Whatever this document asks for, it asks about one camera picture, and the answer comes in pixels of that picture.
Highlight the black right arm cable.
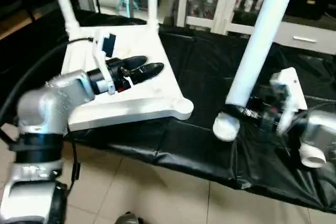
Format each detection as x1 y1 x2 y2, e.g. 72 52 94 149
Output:
278 114 316 154

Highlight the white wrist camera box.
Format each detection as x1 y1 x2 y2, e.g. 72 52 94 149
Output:
89 33 118 97
268 67 308 136

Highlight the white plastic table top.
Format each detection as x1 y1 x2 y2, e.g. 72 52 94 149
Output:
60 22 195 133

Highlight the white drawer unit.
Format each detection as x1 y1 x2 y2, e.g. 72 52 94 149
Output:
272 22 336 56

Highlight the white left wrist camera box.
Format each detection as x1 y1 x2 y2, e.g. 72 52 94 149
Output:
89 33 118 97

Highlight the black work mat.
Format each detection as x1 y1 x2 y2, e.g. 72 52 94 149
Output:
0 7 336 215

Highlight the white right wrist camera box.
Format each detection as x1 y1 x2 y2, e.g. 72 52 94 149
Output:
268 67 308 136

